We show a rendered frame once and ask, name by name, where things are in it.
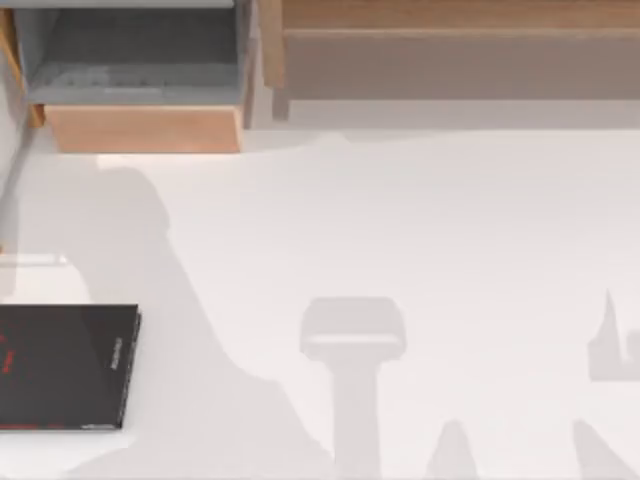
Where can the pale wooden drawer front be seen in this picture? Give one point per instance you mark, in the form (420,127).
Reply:
(142,128)

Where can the wooden cupboard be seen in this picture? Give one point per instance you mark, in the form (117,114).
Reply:
(450,55)

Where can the black book with red print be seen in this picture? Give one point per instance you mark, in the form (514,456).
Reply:
(60,370)

